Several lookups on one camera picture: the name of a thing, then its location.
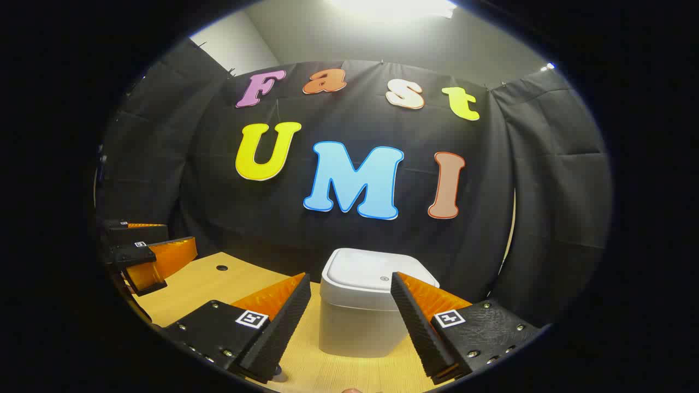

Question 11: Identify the grey desktop garbage bin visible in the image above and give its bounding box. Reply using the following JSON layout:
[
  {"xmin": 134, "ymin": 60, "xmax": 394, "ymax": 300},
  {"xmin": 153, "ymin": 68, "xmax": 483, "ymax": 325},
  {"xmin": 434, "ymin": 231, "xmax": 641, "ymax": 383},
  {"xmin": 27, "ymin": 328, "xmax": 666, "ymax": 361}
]
[{"xmin": 318, "ymin": 248, "xmax": 440, "ymax": 359}]

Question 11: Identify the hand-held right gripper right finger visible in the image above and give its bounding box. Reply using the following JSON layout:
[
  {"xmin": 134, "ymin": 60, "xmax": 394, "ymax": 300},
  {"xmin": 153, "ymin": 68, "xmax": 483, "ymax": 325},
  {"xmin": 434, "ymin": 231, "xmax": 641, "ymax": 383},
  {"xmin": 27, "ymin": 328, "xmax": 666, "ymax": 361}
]
[{"xmin": 391, "ymin": 272, "xmax": 545, "ymax": 385}]

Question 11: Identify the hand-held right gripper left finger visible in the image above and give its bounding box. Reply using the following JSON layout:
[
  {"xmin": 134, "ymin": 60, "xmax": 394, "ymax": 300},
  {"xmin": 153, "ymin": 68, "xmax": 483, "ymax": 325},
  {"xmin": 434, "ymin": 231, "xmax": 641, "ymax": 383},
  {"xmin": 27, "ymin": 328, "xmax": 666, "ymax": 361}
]
[{"xmin": 161, "ymin": 273, "xmax": 311, "ymax": 384}]

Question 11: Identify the long ceiling light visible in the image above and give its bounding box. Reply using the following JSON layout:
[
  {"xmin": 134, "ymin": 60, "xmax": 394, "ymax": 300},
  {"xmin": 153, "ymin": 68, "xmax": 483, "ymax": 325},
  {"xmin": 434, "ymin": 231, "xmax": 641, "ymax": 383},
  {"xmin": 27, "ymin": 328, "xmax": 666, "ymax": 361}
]
[{"xmin": 328, "ymin": 0, "xmax": 457, "ymax": 20}]

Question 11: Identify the wooden desktop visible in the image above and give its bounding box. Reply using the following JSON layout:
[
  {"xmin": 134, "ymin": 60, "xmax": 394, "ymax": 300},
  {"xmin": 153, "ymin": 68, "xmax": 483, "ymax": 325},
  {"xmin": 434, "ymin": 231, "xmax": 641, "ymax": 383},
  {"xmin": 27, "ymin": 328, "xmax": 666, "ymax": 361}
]
[{"xmin": 123, "ymin": 251, "xmax": 476, "ymax": 393}]

